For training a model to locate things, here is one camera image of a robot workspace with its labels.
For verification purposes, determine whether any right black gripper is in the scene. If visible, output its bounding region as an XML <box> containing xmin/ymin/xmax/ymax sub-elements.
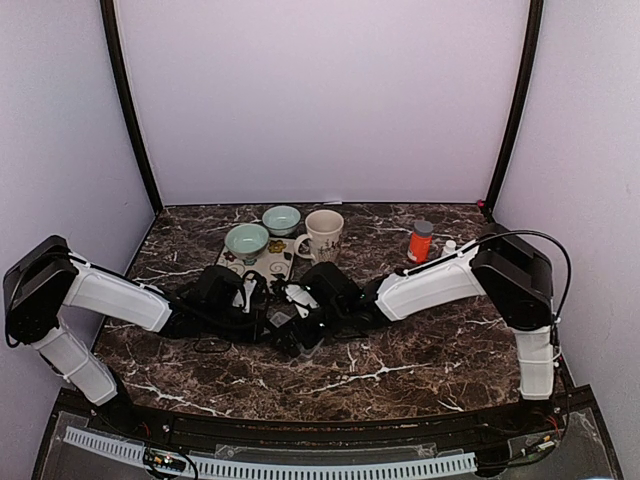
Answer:
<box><xmin>271</xmin><ymin>302</ymin><xmax>349</xmax><ymax>358</ymax></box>

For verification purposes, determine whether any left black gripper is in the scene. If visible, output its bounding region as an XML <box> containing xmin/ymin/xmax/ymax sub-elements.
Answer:
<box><xmin>202</xmin><ymin>307</ymin><xmax>276</xmax><ymax>346</ymax></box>

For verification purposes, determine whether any clear plastic pill organizer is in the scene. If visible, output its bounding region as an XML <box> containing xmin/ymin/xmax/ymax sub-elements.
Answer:
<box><xmin>268</xmin><ymin>311</ymin><xmax>324</xmax><ymax>358</ymax></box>

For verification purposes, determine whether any orange pill bottle grey cap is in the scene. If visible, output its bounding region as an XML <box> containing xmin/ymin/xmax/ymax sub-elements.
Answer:
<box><xmin>407</xmin><ymin>220</ymin><xmax>434</xmax><ymax>264</ymax></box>

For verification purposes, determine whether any small white pill bottle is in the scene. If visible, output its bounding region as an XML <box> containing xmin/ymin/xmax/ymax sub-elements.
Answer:
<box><xmin>440</xmin><ymin>240</ymin><xmax>457</xmax><ymax>257</ymax></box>

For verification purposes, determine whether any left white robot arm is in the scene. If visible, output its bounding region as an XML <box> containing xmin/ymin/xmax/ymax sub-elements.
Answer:
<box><xmin>3</xmin><ymin>235</ymin><xmax>269</xmax><ymax>436</ymax></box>

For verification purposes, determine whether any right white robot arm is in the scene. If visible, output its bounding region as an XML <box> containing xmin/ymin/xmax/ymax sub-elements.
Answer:
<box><xmin>273</xmin><ymin>223</ymin><xmax>557</xmax><ymax>434</ymax></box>

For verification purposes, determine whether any floral rectangular ceramic plate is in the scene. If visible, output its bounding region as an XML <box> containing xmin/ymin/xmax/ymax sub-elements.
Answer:
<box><xmin>216</xmin><ymin>238</ymin><xmax>295</xmax><ymax>284</ymax></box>

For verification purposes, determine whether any light green ceramic bowl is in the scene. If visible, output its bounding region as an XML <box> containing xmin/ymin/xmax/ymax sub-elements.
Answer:
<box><xmin>224</xmin><ymin>223</ymin><xmax>269</xmax><ymax>265</ymax></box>

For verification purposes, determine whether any cream ceramic mug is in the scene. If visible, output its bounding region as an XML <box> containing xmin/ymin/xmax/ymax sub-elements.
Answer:
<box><xmin>293</xmin><ymin>209</ymin><xmax>344</xmax><ymax>264</ymax></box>

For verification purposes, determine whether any blue striped ceramic bowl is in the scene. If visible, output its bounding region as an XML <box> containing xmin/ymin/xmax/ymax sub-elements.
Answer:
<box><xmin>262</xmin><ymin>205</ymin><xmax>301</xmax><ymax>237</ymax></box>

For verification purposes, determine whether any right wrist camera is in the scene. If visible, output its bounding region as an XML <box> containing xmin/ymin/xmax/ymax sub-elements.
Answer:
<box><xmin>272</xmin><ymin>279</ymin><xmax>320</xmax><ymax>318</ymax></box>

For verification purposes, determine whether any black front rail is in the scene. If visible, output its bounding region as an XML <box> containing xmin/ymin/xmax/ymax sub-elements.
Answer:
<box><xmin>94</xmin><ymin>399</ymin><xmax>566</xmax><ymax>451</ymax></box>

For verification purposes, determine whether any white slotted cable duct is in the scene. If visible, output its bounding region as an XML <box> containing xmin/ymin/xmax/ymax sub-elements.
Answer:
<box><xmin>63</xmin><ymin>427</ymin><xmax>477</xmax><ymax>480</ymax></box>

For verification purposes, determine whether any left black frame post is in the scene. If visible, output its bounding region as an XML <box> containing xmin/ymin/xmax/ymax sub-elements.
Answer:
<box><xmin>99</xmin><ymin>0</ymin><xmax>164</xmax><ymax>216</ymax></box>

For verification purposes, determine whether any black frame post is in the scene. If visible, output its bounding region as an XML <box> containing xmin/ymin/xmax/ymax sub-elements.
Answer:
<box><xmin>99</xmin><ymin>0</ymin><xmax>164</xmax><ymax>216</ymax></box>
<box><xmin>477</xmin><ymin>0</ymin><xmax>544</xmax><ymax>222</ymax></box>

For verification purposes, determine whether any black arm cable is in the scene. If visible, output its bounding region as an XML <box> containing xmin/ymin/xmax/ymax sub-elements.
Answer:
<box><xmin>477</xmin><ymin>229</ymin><xmax>573</xmax><ymax>321</ymax></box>

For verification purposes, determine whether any right black frame post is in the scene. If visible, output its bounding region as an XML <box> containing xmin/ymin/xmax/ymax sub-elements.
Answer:
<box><xmin>477</xmin><ymin>0</ymin><xmax>544</xmax><ymax>222</ymax></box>

